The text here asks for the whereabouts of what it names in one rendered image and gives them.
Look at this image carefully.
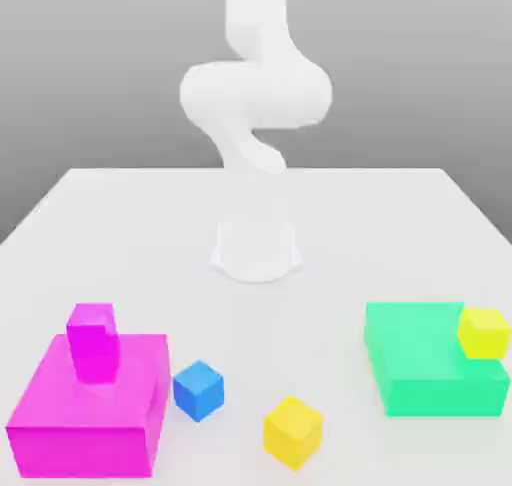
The small blue cube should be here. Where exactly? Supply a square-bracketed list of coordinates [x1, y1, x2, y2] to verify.
[172, 359, 226, 423]

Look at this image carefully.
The small magenta cube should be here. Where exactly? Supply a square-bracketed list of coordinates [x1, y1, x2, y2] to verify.
[65, 302, 121, 386]

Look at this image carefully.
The small lime yellow cube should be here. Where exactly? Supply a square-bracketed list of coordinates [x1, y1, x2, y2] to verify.
[456, 306, 512, 361]

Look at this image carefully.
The large green box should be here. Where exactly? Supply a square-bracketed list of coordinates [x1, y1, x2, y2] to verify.
[362, 301, 512, 418]

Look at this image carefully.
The large magenta box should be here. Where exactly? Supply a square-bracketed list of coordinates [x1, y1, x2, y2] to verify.
[4, 332, 171, 480]

